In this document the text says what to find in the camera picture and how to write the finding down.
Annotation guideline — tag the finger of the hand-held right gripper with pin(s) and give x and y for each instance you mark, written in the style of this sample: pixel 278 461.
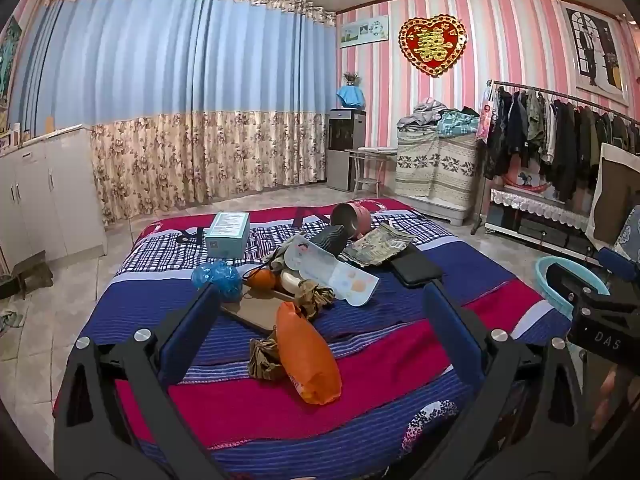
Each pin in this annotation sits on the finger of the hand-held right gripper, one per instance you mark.
pixel 617 262
pixel 570 282

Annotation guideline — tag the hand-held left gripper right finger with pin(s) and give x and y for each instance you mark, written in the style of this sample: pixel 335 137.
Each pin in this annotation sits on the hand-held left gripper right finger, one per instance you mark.
pixel 452 330

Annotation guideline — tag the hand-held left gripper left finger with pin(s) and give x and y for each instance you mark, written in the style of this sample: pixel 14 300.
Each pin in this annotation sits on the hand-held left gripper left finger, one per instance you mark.
pixel 192 330

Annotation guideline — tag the light blue plastic basket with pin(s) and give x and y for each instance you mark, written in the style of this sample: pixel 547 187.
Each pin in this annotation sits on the light blue plastic basket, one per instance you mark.
pixel 542 280

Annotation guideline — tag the blue plastic bag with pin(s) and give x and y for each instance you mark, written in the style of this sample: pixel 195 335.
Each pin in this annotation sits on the blue plastic bag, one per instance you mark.
pixel 217 280

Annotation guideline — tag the brown paper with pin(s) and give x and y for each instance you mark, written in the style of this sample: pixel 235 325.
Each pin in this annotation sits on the brown paper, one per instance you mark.
pixel 314 299
pixel 265 360

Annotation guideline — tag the orange tangerine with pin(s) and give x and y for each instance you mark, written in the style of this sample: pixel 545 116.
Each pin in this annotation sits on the orange tangerine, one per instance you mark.
pixel 262 279

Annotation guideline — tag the olive bag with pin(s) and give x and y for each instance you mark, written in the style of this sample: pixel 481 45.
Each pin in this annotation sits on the olive bag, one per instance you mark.
pixel 274 259

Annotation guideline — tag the orange plastic bag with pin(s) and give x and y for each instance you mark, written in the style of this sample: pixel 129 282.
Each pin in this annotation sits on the orange plastic bag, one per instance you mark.
pixel 310 360

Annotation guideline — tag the light blue printed packaging sheet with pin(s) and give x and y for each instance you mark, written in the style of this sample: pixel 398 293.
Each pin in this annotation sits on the light blue printed packaging sheet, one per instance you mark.
pixel 330 272

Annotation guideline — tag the black cylindrical container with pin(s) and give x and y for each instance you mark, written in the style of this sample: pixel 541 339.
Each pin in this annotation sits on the black cylindrical container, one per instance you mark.
pixel 331 241

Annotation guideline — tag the blue patterned tablecloth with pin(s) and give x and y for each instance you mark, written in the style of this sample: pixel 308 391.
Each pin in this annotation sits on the blue patterned tablecloth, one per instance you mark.
pixel 630 235

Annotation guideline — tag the brown cardboard tray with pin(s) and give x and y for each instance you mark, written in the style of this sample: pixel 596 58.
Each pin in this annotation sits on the brown cardboard tray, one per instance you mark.
pixel 257 312

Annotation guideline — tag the brown white-edged furniture cover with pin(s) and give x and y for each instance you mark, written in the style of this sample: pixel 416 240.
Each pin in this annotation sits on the brown white-edged furniture cover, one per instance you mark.
pixel 615 195

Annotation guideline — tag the black flat case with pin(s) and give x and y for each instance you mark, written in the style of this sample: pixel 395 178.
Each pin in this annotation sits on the black flat case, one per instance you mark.
pixel 415 267

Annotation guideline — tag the low stand with lace cloth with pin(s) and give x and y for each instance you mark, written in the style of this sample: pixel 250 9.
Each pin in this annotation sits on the low stand with lace cloth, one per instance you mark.
pixel 540 210

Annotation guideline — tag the teal cardboard box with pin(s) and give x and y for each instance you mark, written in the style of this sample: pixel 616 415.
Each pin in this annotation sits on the teal cardboard box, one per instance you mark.
pixel 227 235

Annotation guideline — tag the grey-green mailer bag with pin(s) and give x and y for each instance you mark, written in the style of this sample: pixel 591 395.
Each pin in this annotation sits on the grey-green mailer bag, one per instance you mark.
pixel 380 245

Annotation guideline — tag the pink metal pot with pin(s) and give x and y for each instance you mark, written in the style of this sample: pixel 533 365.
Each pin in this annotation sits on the pink metal pot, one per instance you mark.
pixel 352 217

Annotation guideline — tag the cloth-covered cabinet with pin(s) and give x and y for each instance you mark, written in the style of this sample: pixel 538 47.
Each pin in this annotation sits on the cloth-covered cabinet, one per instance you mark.
pixel 435 170

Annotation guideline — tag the small wooden floor stool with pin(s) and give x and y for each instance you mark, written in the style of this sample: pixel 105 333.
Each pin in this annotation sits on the small wooden floor stool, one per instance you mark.
pixel 32 275

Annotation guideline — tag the metal clothes rack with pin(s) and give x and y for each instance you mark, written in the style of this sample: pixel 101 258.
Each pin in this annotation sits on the metal clothes rack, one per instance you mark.
pixel 560 95

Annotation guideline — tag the pink hanging bag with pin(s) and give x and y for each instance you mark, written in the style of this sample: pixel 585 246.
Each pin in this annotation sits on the pink hanging bag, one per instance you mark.
pixel 484 115

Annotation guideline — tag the small white stool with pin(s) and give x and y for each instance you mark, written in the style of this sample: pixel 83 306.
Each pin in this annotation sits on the small white stool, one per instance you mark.
pixel 372 152

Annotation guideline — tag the white cabinet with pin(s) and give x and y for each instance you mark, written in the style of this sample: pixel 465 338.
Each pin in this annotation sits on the white cabinet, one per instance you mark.
pixel 50 195

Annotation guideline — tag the grey water dispenser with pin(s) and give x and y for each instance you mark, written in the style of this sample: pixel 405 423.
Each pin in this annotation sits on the grey water dispenser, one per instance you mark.
pixel 345 150

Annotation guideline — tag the pile of folded clothes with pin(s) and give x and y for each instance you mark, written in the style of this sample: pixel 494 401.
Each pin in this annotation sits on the pile of folded clothes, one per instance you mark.
pixel 435 115

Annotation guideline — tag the blue floral curtain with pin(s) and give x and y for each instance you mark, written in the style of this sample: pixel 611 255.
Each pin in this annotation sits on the blue floral curtain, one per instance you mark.
pixel 175 85

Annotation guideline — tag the blue covered water bottle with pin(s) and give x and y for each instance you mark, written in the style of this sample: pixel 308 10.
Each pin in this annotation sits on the blue covered water bottle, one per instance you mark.
pixel 350 97

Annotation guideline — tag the framed wall poster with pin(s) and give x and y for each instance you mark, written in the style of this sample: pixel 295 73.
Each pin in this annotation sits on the framed wall poster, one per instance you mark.
pixel 597 50

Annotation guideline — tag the red heart wall decoration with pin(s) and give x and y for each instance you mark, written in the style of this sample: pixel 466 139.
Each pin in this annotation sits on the red heart wall decoration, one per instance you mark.
pixel 432 42

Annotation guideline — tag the landscape wall picture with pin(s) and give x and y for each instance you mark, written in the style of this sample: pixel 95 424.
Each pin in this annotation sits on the landscape wall picture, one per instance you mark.
pixel 364 31

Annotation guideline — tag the green wall picture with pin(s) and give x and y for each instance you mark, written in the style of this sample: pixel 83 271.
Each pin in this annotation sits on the green wall picture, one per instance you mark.
pixel 10 60

